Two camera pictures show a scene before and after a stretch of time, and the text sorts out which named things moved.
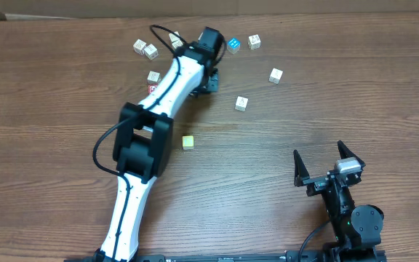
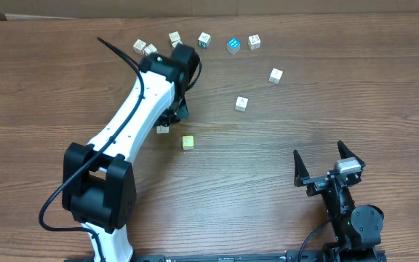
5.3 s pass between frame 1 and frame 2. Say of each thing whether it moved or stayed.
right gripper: stayed
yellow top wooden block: stayed
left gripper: moved
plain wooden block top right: stayed
